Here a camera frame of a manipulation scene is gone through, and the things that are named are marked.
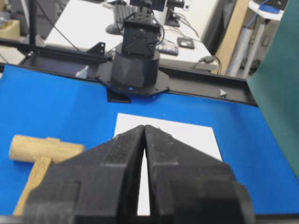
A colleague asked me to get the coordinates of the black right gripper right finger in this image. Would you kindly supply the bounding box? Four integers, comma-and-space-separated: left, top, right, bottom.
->
145, 125, 255, 224

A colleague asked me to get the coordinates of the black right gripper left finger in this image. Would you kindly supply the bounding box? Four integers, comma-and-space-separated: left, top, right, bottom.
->
24, 125, 144, 224

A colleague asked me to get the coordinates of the wooden mallet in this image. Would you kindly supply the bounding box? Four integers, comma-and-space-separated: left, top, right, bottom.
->
9, 135, 85, 217

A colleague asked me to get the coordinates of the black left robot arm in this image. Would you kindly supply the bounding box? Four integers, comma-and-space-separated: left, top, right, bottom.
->
107, 0, 169, 96

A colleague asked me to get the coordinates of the large white foam board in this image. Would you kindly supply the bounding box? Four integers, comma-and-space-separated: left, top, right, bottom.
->
114, 112, 223, 216

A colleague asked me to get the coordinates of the dark green backdrop sheet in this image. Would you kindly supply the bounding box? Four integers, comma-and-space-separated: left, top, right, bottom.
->
247, 0, 299, 176

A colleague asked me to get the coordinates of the small black box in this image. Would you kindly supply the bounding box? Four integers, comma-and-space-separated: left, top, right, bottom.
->
177, 37, 195, 49

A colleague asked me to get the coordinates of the white background desk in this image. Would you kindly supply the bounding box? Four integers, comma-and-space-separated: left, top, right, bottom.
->
44, 0, 219, 72

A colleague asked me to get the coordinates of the black monitor stand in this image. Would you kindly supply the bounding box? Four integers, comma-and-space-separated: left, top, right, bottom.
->
165, 0, 189, 27

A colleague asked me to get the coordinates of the black computer keyboard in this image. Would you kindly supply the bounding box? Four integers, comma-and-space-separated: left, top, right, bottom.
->
114, 4, 137, 31

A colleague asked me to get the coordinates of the black aluminium frame rail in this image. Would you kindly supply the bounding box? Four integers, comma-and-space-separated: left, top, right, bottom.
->
0, 39, 257, 106

